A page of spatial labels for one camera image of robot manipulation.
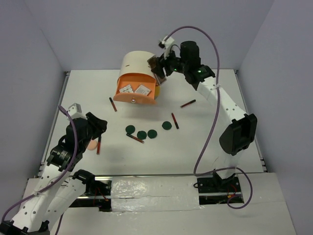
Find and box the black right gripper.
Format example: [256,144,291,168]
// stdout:
[151,46,188,79]

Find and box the brown eyeshadow palette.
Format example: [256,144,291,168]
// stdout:
[147,55,166,85]

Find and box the red lip gloss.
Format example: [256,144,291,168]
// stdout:
[180,99,196,108]
[126,133,144,143]
[171,113,179,129]
[109,97,117,112]
[96,136,102,155]

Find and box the yellow drawer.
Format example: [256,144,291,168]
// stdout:
[155,86,160,99]

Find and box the pink square compact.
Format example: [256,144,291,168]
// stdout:
[134,84,151,96]

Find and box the orange top drawer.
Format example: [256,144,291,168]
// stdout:
[113,73,157,105]

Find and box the white pan makeup palette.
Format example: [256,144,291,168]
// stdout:
[119,84,133,93]

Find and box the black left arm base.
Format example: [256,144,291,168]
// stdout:
[70,169,112,212]

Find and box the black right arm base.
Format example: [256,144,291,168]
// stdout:
[193,167,244,206]

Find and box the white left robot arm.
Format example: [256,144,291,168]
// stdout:
[0,112,108,235]

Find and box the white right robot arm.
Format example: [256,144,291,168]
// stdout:
[148,38,257,191]

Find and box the peach round makeup puff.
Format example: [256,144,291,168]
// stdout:
[87,140,98,151]

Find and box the cream round drawer cabinet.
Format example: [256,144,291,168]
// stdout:
[118,51,159,86]

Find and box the green round pad leftmost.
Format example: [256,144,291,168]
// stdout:
[125,125,135,135]

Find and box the red lip gloss by pads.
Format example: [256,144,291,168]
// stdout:
[126,133,144,143]

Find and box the green round pad folded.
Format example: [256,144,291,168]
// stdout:
[137,131,147,140]

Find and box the green round pad rightmost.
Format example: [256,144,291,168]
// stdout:
[162,121,172,130]

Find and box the clear plastic sheet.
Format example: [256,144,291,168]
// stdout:
[111,176,201,212]

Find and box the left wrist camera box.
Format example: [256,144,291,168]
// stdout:
[67,103,83,119]

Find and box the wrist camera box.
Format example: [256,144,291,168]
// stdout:
[67,103,83,119]
[158,36,175,59]

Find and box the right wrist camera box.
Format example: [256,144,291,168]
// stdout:
[158,36,175,59]

